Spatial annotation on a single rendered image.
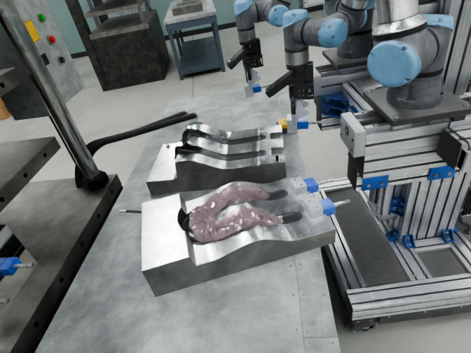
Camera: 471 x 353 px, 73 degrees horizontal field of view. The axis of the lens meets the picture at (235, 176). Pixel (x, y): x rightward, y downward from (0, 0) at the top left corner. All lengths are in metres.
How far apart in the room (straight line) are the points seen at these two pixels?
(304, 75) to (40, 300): 1.04
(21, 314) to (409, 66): 1.17
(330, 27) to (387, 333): 1.31
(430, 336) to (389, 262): 0.34
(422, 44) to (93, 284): 1.03
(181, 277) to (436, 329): 1.26
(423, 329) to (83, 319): 1.40
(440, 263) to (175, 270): 1.25
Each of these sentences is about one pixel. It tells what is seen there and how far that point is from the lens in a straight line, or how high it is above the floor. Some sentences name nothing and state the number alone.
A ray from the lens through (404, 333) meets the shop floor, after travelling 1.74.
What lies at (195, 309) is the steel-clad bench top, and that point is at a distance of 0.85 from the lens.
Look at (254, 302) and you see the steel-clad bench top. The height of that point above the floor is 0.80.
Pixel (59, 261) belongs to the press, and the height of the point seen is 0.79.
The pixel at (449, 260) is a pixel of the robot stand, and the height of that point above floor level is 0.21.
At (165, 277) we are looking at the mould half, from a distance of 0.85.
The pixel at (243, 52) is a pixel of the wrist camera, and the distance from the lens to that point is 1.47.
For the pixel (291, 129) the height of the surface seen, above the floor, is 0.92.
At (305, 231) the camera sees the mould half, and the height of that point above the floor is 0.85.
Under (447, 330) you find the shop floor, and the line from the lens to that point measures 1.80.
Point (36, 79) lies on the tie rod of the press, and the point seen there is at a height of 1.24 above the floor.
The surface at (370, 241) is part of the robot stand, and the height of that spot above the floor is 0.21.
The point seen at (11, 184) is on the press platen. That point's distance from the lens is 1.16.
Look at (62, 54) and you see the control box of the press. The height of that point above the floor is 1.23.
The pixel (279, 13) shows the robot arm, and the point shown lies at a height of 1.26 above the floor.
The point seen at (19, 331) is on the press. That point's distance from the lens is 1.07.
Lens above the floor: 1.50
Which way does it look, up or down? 36 degrees down
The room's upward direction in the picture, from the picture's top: 11 degrees counter-clockwise
